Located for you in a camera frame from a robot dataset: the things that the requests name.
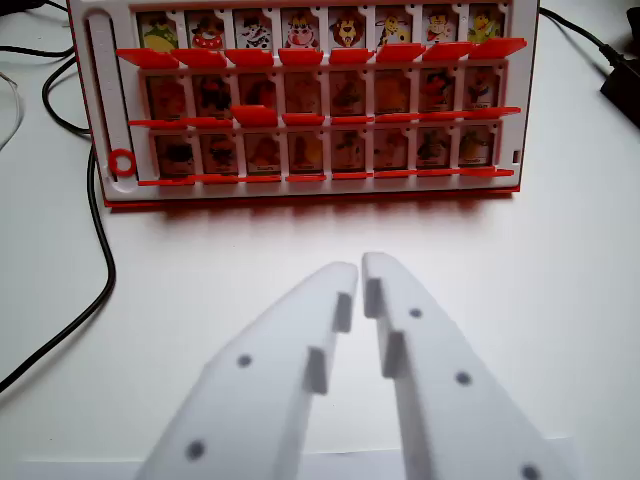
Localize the thick black cable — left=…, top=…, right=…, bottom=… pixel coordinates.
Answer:
left=0, top=144, right=118, bottom=395

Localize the red and white game board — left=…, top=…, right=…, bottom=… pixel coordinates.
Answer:
left=64, top=0, right=542, bottom=214

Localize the thin pale wire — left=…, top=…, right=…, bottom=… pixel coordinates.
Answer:
left=0, top=71, right=26, bottom=152

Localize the black box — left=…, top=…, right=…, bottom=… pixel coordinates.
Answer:
left=598, top=58, right=640, bottom=130

